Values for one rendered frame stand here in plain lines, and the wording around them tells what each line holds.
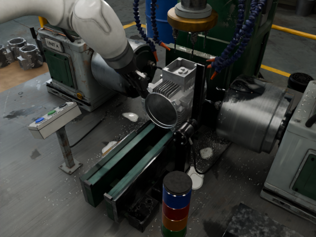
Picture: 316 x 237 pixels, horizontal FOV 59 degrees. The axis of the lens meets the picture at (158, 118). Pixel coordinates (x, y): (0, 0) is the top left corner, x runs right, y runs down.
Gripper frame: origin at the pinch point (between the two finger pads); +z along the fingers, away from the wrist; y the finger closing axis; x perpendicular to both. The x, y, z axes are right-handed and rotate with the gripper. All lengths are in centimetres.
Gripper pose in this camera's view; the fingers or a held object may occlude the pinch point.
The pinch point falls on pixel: (142, 90)
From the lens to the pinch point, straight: 102.7
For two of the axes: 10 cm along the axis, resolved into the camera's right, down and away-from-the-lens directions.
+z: 2.8, 4.1, 8.7
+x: -5.0, 8.4, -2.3
